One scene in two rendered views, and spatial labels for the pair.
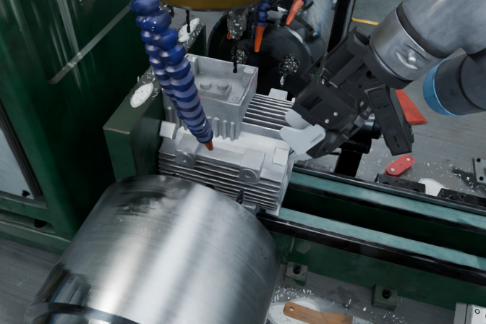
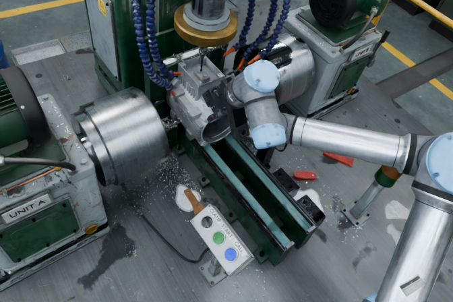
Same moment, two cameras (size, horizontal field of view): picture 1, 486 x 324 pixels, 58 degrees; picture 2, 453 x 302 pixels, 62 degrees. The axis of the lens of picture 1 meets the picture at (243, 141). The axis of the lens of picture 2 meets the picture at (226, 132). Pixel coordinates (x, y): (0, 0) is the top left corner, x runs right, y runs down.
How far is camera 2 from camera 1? 0.69 m
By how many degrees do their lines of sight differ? 22
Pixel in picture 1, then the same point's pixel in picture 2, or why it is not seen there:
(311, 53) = not seen: hidden behind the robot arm
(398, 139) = (233, 131)
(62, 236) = not seen: hidden behind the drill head
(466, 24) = (241, 91)
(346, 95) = (220, 101)
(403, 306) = (236, 226)
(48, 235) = not seen: hidden behind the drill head
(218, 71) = (212, 69)
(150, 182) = (137, 92)
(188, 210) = (138, 106)
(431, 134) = (346, 174)
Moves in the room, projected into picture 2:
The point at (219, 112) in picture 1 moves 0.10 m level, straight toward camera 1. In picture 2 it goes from (193, 85) to (171, 102)
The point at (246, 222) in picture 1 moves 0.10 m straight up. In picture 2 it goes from (156, 123) to (156, 98)
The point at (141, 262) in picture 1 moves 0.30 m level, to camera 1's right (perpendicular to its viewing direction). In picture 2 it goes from (110, 110) to (192, 177)
